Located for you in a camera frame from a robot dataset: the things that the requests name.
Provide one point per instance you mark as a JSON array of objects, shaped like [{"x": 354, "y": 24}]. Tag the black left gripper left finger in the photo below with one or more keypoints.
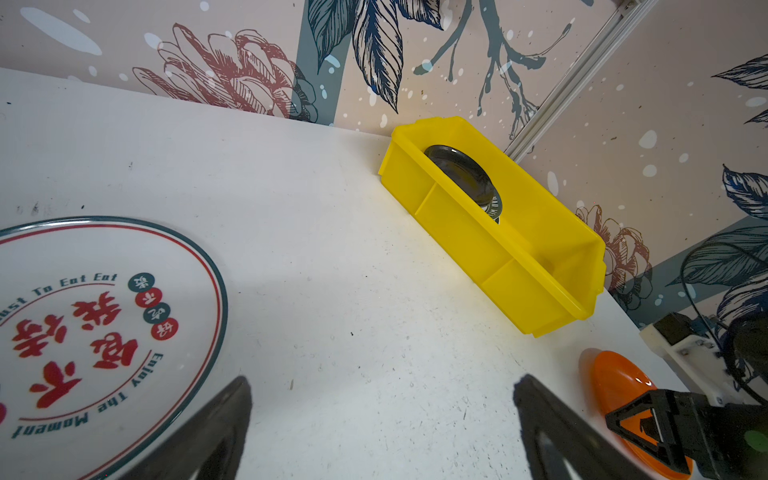
[{"x": 209, "y": 445}]

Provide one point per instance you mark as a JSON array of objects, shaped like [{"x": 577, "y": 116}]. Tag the orange plate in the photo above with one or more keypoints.
[{"x": 616, "y": 381}]

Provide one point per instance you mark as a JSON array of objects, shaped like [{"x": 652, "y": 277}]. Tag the white plate red characters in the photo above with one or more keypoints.
[{"x": 109, "y": 327}]

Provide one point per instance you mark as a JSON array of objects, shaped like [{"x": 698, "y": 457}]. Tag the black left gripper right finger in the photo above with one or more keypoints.
[{"x": 559, "y": 444}]

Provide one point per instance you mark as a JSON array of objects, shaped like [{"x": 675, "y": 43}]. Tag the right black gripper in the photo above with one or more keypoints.
[{"x": 725, "y": 442}]

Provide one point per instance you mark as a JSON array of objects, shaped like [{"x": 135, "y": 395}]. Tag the aluminium corner post right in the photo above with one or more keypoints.
[{"x": 627, "y": 16}]

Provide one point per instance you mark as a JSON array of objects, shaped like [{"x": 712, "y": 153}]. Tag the yellow plastic bin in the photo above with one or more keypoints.
[{"x": 539, "y": 263}]

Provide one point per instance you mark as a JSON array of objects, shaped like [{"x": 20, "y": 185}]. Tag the black round plate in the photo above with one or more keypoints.
[{"x": 465, "y": 172}]

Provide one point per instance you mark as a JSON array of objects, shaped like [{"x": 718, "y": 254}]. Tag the teal patterned plate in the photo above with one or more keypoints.
[{"x": 494, "y": 208}]

